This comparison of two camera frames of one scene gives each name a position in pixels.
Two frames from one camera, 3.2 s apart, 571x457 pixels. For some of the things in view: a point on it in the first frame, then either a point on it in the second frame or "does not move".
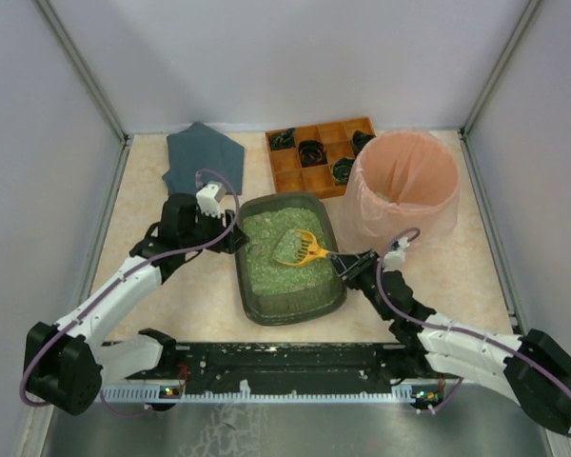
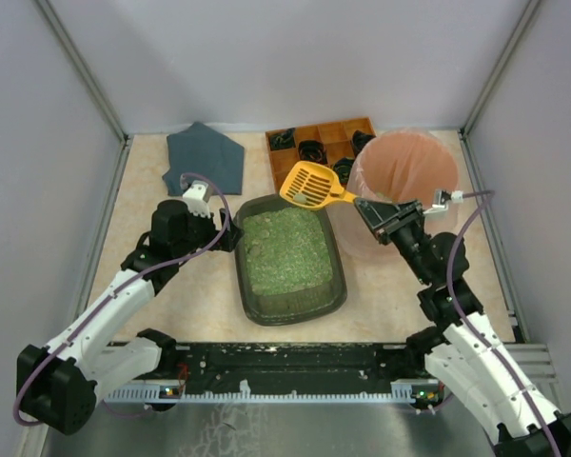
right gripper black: [364, 266] to [398, 222]
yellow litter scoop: [301, 248] to [311, 187]
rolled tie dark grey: [359, 139] does not move
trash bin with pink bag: [403, 179] does not move
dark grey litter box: [285, 273] does not move
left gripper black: [226, 230] does not move
